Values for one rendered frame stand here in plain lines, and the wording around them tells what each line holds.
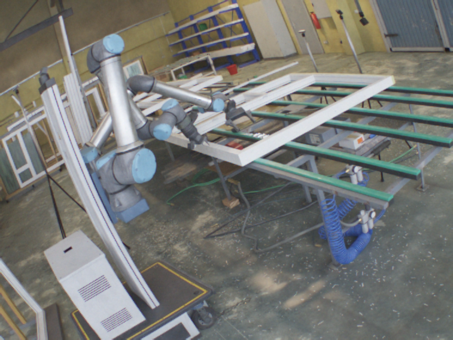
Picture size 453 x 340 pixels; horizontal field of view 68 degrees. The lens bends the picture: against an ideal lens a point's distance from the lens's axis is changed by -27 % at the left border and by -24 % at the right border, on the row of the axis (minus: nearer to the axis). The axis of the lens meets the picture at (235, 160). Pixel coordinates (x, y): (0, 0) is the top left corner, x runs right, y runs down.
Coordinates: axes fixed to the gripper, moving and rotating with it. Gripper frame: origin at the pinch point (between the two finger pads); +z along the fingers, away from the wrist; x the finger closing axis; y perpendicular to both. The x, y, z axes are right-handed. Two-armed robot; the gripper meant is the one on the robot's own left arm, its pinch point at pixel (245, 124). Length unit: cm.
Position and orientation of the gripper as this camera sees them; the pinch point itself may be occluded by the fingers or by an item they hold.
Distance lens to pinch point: 290.6
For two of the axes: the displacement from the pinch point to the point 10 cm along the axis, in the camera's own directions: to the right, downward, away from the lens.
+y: -0.2, 6.3, 7.8
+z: 5.8, 6.4, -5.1
